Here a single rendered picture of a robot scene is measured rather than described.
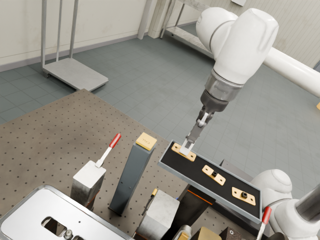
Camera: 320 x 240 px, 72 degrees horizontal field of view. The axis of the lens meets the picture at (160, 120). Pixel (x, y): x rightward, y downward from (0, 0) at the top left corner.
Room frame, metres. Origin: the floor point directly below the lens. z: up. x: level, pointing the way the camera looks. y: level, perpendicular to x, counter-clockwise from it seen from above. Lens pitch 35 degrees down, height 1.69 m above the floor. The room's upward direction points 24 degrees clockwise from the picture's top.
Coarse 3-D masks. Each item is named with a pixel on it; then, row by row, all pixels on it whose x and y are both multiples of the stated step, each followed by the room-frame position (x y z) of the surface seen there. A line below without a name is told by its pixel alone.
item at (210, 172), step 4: (204, 168) 0.58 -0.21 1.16; (208, 168) 0.59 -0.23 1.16; (204, 172) 0.56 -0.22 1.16; (208, 172) 0.57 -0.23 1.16; (212, 172) 0.57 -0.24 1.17; (216, 172) 0.58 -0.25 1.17; (212, 176) 0.56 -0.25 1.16; (216, 176) 0.57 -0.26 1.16; (220, 176) 0.58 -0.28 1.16; (216, 180) 0.55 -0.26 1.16; (224, 180) 0.57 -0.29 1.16; (220, 184) 0.54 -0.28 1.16
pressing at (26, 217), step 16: (32, 192) 0.34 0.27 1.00; (48, 192) 0.36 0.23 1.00; (16, 208) 0.28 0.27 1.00; (32, 208) 0.30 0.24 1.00; (48, 208) 0.32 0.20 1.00; (64, 208) 0.34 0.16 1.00; (80, 208) 0.36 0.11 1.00; (0, 224) 0.23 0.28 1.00; (16, 224) 0.25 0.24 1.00; (32, 224) 0.26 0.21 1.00; (64, 224) 0.30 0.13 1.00; (80, 224) 0.31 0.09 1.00; (96, 224) 0.33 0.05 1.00
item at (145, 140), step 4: (140, 136) 0.60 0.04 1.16; (144, 136) 0.61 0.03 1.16; (148, 136) 0.62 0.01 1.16; (136, 140) 0.57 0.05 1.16; (140, 140) 0.58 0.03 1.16; (144, 140) 0.59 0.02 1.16; (148, 140) 0.60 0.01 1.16; (152, 140) 0.61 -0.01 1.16; (156, 140) 0.62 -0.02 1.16; (140, 144) 0.57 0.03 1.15; (144, 144) 0.57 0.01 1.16; (148, 144) 0.58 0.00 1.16; (152, 144) 0.59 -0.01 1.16; (148, 148) 0.57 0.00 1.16
